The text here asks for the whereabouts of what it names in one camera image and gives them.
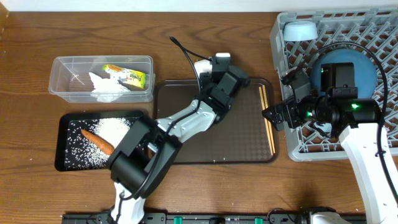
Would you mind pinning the dark blue plate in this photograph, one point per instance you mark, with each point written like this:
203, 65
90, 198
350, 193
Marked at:
365, 76

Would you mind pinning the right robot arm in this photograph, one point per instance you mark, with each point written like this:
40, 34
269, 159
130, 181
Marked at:
359, 126

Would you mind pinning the clear plastic bin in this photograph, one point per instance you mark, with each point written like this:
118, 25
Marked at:
70, 80

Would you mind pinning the grey dishwasher rack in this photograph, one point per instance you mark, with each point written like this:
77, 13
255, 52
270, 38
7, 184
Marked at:
375, 29

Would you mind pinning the white rice pile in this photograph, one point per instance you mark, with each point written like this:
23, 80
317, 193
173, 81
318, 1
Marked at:
112, 127

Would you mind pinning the light blue cup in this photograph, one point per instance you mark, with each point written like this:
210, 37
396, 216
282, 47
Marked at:
325, 127

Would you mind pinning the white cup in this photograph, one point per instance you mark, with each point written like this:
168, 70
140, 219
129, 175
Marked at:
203, 66

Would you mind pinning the light blue bowl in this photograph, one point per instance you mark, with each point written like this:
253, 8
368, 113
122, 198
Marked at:
300, 31

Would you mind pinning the black plastic tray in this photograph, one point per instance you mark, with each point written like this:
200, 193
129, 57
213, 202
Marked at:
65, 119

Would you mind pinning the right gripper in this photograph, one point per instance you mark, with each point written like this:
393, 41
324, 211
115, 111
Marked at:
288, 106

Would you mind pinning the brown serving tray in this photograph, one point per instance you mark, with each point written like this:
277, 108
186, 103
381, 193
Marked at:
240, 138

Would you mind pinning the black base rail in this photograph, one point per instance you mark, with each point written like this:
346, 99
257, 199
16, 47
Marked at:
162, 218

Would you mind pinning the yellow-green snack wrapper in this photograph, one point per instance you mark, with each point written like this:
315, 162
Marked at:
125, 75

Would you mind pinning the wooden chopstick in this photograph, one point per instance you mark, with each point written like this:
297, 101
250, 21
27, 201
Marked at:
269, 123
262, 92

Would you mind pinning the white napkin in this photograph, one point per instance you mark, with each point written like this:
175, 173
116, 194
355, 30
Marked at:
106, 90

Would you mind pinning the orange carrot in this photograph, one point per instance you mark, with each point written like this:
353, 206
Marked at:
104, 146

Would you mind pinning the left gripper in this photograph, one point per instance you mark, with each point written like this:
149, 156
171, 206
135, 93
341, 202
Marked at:
206, 81

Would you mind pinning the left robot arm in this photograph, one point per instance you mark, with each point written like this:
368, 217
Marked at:
145, 154

